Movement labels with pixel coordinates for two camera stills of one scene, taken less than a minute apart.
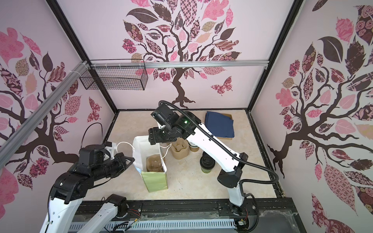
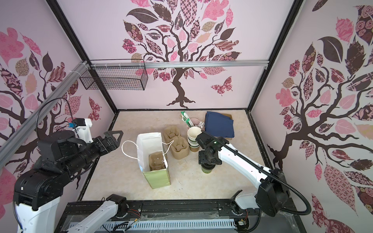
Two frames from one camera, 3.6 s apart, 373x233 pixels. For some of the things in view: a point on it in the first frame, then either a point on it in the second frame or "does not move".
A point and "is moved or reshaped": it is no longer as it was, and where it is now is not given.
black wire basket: x=117 y=74 does not move
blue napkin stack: x=221 y=125 does not move
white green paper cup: x=206 y=171 does not move
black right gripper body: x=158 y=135 → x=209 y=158
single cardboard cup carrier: x=154 y=163 is moved or reshaped
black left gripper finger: x=131 y=159 → x=110 y=134
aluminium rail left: x=73 y=76 does not move
